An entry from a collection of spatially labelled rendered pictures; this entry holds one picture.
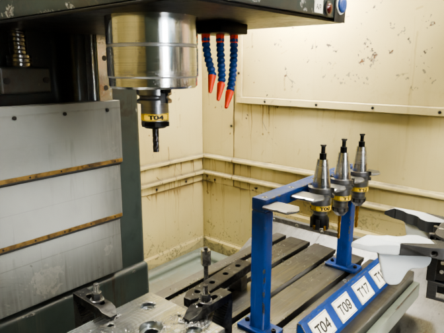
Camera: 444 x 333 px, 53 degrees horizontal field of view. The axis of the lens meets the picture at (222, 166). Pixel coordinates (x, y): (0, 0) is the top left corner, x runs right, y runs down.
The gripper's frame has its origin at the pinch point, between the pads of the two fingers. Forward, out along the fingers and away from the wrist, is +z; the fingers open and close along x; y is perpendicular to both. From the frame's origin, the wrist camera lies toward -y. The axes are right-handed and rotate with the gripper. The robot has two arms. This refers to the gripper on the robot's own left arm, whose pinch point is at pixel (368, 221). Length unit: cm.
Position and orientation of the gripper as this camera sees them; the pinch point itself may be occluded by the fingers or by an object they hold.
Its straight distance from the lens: 64.5
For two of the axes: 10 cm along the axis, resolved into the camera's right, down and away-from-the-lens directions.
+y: 0.0, 9.8, 2.2
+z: -8.2, -1.3, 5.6
